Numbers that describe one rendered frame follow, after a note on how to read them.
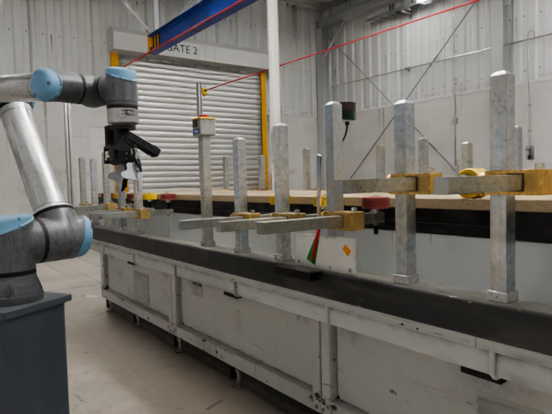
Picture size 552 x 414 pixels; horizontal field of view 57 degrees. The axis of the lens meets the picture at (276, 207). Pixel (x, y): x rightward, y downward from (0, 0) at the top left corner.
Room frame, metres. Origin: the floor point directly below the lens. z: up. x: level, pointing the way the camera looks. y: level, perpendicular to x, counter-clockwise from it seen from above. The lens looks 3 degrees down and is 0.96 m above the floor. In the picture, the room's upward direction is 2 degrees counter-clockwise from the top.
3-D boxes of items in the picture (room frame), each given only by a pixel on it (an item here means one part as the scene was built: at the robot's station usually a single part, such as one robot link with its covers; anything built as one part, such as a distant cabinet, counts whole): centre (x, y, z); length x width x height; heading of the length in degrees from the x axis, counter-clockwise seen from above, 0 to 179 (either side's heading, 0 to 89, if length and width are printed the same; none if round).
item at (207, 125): (2.05, 0.28, 1.18); 0.07 x 0.07 x 0.08; 36
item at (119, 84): (1.52, 0.45, 1.25); 0.10 x 0.09 x 0.12; 53
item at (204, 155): (2.05, 0.28, 0.93); 0.05 x 0.04 x 0.45; 36
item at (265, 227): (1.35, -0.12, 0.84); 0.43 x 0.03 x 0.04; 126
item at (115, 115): (1.51, 0.45, 1.16); 0.10 x 0.09 x 0.05; 36
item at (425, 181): (1.22, -0.33, 0.95); 0.13 x 0.06 x 0.05; 36
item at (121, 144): (1.51, 0.46, 1.08); 0.09 x 0.08 x 0.12; 126
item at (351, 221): (1.42, -0.18, 0.85); 0.13 x 0.06 x 0.05; 36
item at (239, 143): (1.84, 0.13, 0.88); 0.03 x 0.03 x 0.48; 36
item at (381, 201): (1.48, -0.29, 0.85); 0.08 x 0.08 x 0.11
